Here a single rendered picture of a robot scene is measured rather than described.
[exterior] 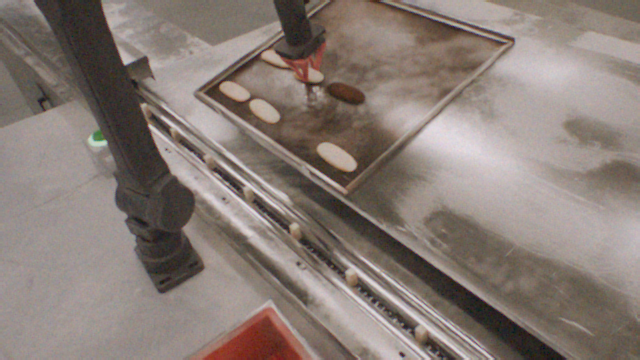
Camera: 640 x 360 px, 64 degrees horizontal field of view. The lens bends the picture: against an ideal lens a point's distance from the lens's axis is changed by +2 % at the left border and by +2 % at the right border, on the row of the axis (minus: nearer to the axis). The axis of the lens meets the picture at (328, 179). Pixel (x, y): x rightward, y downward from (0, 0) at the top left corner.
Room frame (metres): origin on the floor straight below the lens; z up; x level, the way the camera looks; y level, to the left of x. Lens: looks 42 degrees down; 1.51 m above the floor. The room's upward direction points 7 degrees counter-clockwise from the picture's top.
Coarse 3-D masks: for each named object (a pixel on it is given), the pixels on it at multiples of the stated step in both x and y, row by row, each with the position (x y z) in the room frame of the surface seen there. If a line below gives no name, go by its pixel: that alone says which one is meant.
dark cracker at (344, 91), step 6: (330, 84) 0.94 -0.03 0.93; (336, 84) 0.93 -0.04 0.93; (342, 84) 0.92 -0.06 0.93; (330, 90) 0.92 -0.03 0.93; (336, 90) 0.91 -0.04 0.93; (342, 90) 0.90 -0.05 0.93; (348, 90) 0.90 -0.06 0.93; (354, 90) 0.89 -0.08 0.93; (342, 96) 0.89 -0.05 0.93; (348, 96) 0.88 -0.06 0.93; (354, 96) 0.88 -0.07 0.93; (360, 96) 0.88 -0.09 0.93
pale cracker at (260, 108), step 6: (252, 102) 0.94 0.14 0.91; (258, 102) 0.93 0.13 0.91; (264, 102) 0.93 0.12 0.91; (252, 108) 0.92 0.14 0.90; (258, 108) 0.91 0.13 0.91; (264, 108) 0.91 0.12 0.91; (270, 108) 0.90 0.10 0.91; (258, 114) 0.90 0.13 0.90; (264, 114) 0.89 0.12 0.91; (270, 114) 0.89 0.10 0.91; (276, 114) 0.88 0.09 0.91; (264, 120) 0.88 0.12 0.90; (270, 120) 0.87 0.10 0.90; (276, 120) 0.87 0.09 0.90
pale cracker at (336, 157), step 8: (328, 144) 0.76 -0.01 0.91; (320, 152) 0.75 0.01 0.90; (328, 152) 0.74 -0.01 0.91; (336, 152) 0.73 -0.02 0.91; (344, 152) 0.73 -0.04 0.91; (328, 160) 0.72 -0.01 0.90; (336, 160) 0.71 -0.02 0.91; (344, 160) 0.71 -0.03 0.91; (352, 160) 0.71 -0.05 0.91; (344, 168) 0.69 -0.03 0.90; (352, 168) 0.69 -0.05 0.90
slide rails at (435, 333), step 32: (160, 128) 0.97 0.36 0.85; (192, 160) 0.84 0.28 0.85; (224, 160) 0.82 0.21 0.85; (256, 192) 0.71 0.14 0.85; (352, 288) 0.47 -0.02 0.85; (384, 288) 0.46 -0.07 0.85; (384, 320) 0.41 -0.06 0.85; (416, 320) 0.40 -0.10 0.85; (416, 352) 0.35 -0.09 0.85; (448, 352) 0.35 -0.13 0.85
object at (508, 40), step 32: (320, 0) 1.27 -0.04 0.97; (384, 0) 1.21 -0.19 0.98; (352, 32) 1.12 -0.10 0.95; (384, 32) 1.09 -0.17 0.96; (480, 32) 0.99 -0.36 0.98; (256, 64) 1.09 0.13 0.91; (448, 64) 0.92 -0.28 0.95; (224, 96) 1.00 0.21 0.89; (288, 96) 0.94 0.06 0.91; (384, 96) 0.87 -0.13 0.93; (448, 96) 0.81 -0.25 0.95; (288, 128) 0.84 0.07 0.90; (352, 128) 0.80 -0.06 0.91; (416, 128) 0.75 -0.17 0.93; (384, 160) 0.70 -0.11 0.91
